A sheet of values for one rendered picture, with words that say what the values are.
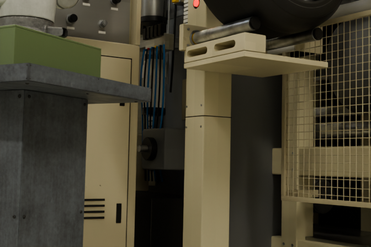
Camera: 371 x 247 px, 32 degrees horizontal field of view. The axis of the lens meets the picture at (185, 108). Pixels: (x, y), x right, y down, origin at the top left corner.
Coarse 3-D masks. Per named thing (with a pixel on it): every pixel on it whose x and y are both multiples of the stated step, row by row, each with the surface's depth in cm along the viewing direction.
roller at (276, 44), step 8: (304, 32) 231; (312, 32) 227; (320, 32) 228; (272, 40) 245; (280, 40) 241; (288, 40) 238; (296, 40) 234; (304, 40) 232; (312, 40) 229; (272, 48) 247
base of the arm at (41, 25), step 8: (16, 16) 169; (0, 24) 171; (8, 24) 169; (16, 24) 169; (24, 24) 169; (32, 24) 170; (40, 24) 171; (48, 24) 173; (48, 32) 171; (56, 32) 171; (64, 32) 173
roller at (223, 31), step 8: (224, 24) 225; (232, 24) 220; (240, 24) 216; (248, 24) 212; (256, 24) 213; (200, 32) 236; (208, 32) 231; (216, 32) 227; (224, 32) 224; (232, 32) 220; (240, 32) 218; (200, 40) 236; (208, 40) 234
